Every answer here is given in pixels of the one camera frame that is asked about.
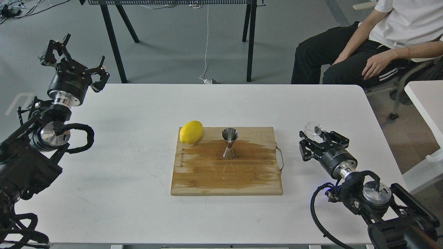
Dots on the yellow lemon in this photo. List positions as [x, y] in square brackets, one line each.
[191, 132]

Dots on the person right hand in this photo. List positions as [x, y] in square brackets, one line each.
[339, 59]

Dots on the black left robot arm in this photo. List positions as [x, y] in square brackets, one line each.
[30, 156]

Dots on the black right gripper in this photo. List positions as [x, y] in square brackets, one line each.
[331, 153]

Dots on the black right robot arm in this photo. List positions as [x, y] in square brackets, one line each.
[395, 219]

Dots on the white side table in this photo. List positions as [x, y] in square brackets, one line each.
[427, 96]

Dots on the steel double jigger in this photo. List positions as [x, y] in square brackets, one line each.
[230, 135]

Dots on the clear glass measuring cup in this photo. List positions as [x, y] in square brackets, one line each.
[313, 131]

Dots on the grey office chair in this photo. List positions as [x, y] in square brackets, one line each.
[413, 69]

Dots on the seated person white shirt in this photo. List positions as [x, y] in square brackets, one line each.
[405, 28]

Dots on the person left hand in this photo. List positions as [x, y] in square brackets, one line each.
[376, 64]

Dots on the wooden cutting board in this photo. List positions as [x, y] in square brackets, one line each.
[201, 170]

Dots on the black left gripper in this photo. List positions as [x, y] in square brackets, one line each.
[69, 84]

